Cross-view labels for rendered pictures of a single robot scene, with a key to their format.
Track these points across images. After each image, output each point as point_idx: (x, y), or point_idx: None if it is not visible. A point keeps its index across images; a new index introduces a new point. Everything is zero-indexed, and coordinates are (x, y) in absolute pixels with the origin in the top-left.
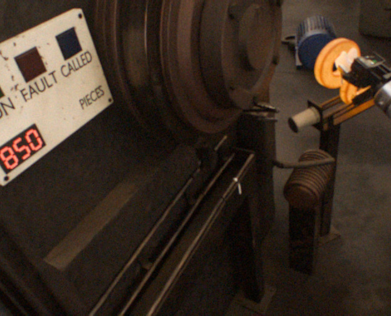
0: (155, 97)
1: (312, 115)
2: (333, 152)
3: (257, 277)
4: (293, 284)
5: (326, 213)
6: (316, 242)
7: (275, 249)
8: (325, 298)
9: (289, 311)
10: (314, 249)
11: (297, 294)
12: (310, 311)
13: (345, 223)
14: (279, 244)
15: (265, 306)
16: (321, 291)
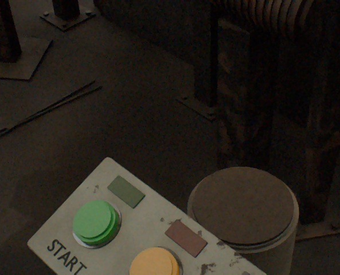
0: None
1: None
2: (328, 24)
3: (195, 43)
4: (211, 142)
5: (304, 164)
6: (227, 113)
7: (286, 141)
8: (171, 169)
9: (169, 125)
10: (222, 120)
11: (191, 141)
12: (158, 146)
13: (322, 264)
14: (298, 149)
15: (187, 102)
16: (184, 168)
